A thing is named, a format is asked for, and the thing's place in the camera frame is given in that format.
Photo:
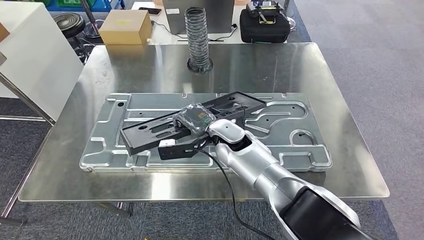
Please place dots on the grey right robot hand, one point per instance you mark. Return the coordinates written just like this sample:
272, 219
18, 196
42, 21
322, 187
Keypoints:
195, 119

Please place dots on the black plastic plate bracket part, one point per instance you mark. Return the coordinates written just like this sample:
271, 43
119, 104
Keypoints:
149, 130

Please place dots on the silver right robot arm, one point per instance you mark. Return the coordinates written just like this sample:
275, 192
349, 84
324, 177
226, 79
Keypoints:
265, 172

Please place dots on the stainless steel workbench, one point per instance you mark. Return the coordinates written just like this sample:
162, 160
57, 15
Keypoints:
132, 73

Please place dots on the white table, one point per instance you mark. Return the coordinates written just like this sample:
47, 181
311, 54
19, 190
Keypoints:
165, 38

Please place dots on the stamped sheet metal panel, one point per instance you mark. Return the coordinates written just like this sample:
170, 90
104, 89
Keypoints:
291, 119

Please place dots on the grey metal box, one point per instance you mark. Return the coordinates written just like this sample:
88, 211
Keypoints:
198, 16

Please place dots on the black carrying case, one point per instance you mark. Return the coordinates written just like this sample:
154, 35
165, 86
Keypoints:
265, 33

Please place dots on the cardboard box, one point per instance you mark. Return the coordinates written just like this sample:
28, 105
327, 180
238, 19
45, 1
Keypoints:
3, 32
126, 28

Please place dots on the black smartphone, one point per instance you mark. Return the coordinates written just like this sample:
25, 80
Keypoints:
150, 10

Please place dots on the black round stool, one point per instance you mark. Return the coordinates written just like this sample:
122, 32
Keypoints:
69, 23

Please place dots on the stainless steel side table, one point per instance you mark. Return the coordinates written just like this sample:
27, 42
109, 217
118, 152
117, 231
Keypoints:
33, 104

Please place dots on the white board panel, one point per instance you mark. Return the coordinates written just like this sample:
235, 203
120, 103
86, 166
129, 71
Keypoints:
39, 59

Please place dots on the green plastic crate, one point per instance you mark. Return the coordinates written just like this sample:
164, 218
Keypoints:
73, 3

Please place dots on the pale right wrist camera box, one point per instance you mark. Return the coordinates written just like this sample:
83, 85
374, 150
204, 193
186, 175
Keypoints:
175, 152

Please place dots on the chrome pedestal base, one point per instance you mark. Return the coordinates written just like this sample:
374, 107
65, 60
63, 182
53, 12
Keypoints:
92, 31

